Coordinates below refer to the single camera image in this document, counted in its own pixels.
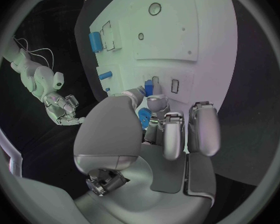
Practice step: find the white task board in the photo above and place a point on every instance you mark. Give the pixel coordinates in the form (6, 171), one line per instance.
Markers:
(163, 46)

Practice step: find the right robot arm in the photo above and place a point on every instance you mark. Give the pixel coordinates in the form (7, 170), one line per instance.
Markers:
(34, 72)

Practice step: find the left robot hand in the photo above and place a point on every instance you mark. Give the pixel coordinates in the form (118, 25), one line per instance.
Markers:
(130, 171)

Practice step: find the blue block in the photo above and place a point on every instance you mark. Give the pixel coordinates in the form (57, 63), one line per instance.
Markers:
(148, 87)

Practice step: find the large blue cylinder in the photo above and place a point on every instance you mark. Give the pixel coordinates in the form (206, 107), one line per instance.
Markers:
(96, 41)

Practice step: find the small blue cylinder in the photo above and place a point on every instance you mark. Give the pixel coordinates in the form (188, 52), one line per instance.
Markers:
(105, 75)

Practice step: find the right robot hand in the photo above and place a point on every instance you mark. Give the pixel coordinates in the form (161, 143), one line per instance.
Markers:
(60, 108)

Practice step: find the blue gear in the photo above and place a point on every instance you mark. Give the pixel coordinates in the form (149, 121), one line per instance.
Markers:
(144, 117)

